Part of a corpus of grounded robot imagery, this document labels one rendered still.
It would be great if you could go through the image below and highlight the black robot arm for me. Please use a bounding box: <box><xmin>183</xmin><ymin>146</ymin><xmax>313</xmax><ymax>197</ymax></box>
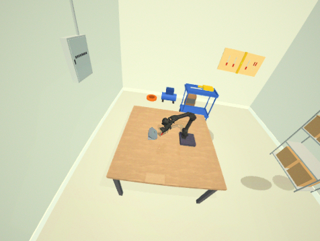
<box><xmin>161</xmin><ymin>112</ymin><xmax>196</xmax><ymax>139</ymax></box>

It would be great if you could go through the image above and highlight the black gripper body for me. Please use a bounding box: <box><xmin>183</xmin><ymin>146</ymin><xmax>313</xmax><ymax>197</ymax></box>
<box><xmin>160</xmin><ymin>124</ymin><xmax>171</xmax><ymax>132</ymax></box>

